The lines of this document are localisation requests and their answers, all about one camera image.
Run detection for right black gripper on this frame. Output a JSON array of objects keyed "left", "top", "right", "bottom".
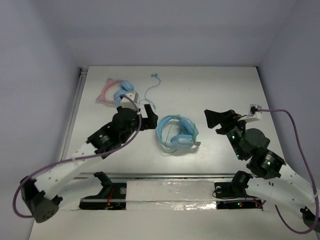
[{"left": 205, "top": 108, "right": 250, "bottom": 160}]

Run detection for green headphone cable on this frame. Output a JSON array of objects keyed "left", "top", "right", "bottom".
[{"left": 159, "top": 114, "right": 201, "bottom": 155}]

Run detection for large light blue headphones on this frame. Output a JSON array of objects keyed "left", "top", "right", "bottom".
[{"left": 155, "top": 114, "right": 202, "bottom": 152}]

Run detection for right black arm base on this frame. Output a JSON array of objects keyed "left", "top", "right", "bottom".
[{"left": 212, "top": 171, "right": 266, "bottom": 210}]

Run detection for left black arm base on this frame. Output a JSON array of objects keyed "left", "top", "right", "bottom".
[{"left": 79, "top": 171, "right": 127, "bottom": 210}]

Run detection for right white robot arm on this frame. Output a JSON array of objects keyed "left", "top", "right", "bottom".
[{"left": 204, "top": 104, "right": 320, "bottom": 235}]

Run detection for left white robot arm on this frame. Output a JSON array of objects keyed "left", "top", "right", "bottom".
[{"left": 18, "top": 104, "right": 158, "bottom": 223}]

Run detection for pink blue cat-ear headphones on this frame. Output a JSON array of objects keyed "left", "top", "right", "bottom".
[{"left": 96, "top": 78, "right": 135, "bottom": 105}]

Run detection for white foam block with tape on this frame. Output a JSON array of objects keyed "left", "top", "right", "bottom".
[{"left": 125, "top": 180, "right": 217, "bottom": 211}]

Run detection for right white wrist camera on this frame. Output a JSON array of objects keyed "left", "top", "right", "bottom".
[{"left": 238, "top": 104, "right": 262, "bottom": 123}]

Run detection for blue earbuds with cable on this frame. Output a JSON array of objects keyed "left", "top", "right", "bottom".
[{"left": 136, "top": 73, "right": 162, "bottom": 113}]

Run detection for aluminium rail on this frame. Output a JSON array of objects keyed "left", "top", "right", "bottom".
[
  {"left": 58, "top": 67, "right": 89, "bottom": 161},
  {"left": 72, "top": 171, "right": 241, "bottom": 181}
]

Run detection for left side aluminium rail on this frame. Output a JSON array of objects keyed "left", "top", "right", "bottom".
[{"left": 58, "top": 67, "right": 89, "bottom": 161}]

